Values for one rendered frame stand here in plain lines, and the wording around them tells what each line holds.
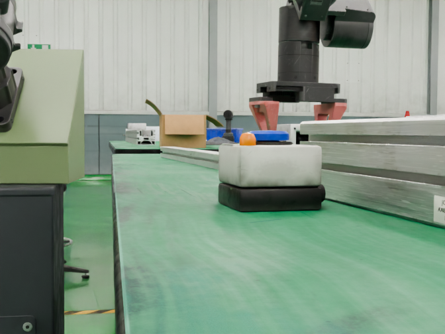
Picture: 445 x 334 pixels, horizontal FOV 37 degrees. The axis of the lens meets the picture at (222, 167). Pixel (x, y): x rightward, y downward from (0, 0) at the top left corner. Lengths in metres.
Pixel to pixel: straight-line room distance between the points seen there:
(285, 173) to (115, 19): 11.40
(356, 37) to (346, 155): 0.31
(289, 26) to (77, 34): 11.04
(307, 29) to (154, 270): 0.61
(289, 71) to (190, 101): 10.98
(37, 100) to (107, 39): 10.90
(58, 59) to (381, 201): 0.61
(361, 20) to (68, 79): 0.43
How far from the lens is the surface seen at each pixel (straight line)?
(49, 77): 1.03
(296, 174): 0.61
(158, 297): 0.29
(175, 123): 2.96
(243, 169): 0.59
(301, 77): 0.90
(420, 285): 0.33
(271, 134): 0.62
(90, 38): 11.89
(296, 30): 0.91
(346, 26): 0.93
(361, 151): 0.64
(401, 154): 0.57
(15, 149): 0.94
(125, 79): 11.81
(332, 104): 0.92
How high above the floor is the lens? 0.85
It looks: 3 degrees down
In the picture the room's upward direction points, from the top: straight up
